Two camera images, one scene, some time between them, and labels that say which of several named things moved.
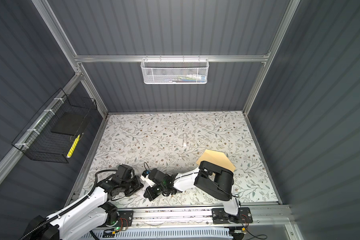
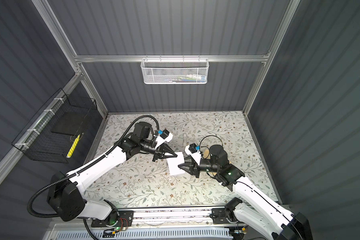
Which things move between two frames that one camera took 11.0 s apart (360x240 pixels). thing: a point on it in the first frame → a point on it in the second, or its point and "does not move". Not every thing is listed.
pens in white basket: (188, 78) does not move
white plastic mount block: (145, 173) → (192, 150)
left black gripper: (139, 185) → (161, 152)
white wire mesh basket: (174, 70) does not move
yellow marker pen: (73, 147) does not move
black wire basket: (53, 135) does not move
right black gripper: (150, 195) → (192, 169)
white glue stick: (184, 140) does not move
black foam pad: (69, 123) does not move
